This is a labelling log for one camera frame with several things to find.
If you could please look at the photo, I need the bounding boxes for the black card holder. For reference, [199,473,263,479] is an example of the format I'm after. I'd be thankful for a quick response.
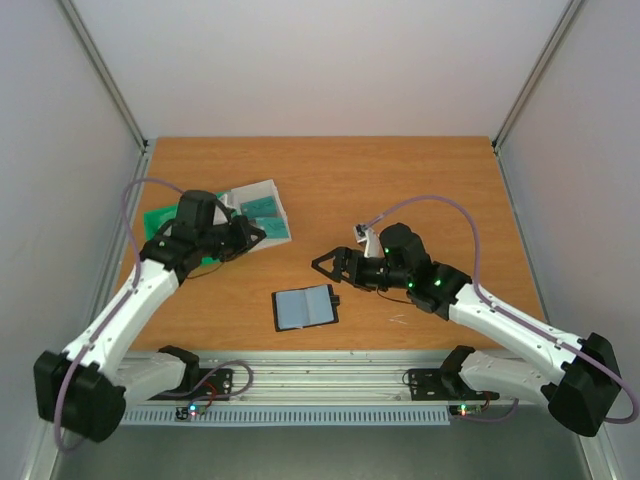
[271,284,341,332]

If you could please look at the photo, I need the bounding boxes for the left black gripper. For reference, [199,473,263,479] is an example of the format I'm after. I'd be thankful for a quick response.
[200,215,267,261]

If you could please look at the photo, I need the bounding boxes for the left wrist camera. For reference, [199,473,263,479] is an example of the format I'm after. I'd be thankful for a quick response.
[213,191,237,225]

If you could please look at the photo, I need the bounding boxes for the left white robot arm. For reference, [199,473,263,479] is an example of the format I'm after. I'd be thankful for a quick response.
[33,190,266,450]

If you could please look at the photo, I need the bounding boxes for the aluminium rail frame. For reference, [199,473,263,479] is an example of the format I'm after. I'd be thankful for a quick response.
[100,350,570,406]

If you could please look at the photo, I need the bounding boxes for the green plastic tray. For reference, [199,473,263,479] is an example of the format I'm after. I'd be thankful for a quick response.
[141,190,231,273]

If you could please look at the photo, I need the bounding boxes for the left frame post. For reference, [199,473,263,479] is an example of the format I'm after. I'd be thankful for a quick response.
[56,0,148,153]

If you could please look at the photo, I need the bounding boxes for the teal credit card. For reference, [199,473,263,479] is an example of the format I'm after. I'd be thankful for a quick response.
[240,196,279,219]

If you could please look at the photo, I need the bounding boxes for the right frame post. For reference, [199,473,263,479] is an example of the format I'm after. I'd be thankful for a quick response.
[491,0,586,156]

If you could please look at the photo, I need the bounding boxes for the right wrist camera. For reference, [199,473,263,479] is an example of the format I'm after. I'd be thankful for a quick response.
[353,224,384,258]

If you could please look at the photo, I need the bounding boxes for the purple cable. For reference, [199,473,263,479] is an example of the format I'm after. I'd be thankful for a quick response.
[52,178,186,455]
[367,194,640,426]

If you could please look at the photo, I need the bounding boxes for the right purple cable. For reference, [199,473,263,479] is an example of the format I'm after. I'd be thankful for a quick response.
[367,194,640,426]

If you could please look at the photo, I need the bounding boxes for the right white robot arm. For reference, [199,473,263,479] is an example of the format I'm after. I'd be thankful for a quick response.
[311,223,621,437]

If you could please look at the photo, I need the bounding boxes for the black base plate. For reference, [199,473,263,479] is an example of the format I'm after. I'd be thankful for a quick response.
[402,368,500,401]
[150,368,233,401]

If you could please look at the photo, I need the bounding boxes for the frame post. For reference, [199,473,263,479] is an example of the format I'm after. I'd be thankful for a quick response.
[56,0,148,153]
[491,0,586,156]

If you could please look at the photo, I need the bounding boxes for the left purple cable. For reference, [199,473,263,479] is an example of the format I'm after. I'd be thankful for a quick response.
[52,178,186,455]

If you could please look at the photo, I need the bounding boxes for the grey slotted cable duct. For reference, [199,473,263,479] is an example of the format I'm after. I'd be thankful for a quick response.
[121,405,450,428]

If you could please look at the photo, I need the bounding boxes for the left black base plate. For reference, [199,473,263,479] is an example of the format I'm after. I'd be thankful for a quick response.
[150,368,233,401]

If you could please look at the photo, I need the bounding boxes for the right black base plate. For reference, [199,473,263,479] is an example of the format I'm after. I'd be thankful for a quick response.
[402,368,500,401]

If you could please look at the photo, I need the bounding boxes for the clear plastic tray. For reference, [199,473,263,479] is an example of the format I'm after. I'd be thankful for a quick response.
[217,179,292,252]

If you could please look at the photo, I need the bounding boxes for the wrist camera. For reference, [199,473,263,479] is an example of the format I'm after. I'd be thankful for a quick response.
[213,191,237,225]
[353,224,384,258]

